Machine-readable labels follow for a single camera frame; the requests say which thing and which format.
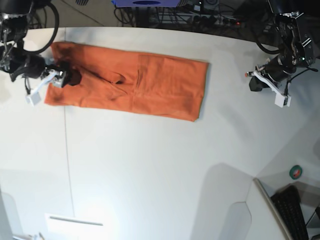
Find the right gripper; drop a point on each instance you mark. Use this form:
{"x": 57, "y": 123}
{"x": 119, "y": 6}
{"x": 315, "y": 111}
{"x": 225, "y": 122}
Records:
{"x": 34, "y": 65}

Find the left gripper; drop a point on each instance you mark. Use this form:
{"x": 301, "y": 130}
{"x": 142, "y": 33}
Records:
{"x": 278, "y": 69}

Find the orange t-shirt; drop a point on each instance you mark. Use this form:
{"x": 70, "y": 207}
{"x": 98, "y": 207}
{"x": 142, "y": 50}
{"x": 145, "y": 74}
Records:
{"x": 130, "y": 81}

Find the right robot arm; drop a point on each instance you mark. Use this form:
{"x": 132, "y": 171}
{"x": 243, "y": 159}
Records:
{"x": 15, "y": 20}

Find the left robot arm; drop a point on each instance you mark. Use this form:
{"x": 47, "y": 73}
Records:
{"x": 296, "y": 52}

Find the black power strip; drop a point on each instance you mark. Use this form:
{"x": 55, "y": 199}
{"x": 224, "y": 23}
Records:
{"x": 216, "y": 20}

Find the blue box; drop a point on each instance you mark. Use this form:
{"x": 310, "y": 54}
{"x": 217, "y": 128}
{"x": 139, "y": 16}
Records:
{"x": 146, "y": 3}

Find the green tape roll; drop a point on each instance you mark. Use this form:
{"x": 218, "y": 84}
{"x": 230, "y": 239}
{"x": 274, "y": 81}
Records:
{"x": 296, "y": 172}

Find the black keyboard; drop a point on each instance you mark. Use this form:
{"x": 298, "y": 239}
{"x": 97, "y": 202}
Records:
{"x": 288, "y": 204}

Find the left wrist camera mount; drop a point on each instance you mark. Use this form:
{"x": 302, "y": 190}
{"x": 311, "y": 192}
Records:
{"x": 279, "y": 88}

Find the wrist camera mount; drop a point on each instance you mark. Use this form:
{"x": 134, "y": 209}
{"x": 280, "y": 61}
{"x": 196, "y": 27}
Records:
{"x": 51, "y": 76}
{"x": 279, "y": 88}

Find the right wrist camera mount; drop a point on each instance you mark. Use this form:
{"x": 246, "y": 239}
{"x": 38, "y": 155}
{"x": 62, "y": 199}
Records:
{"x": 51, "y": 76}

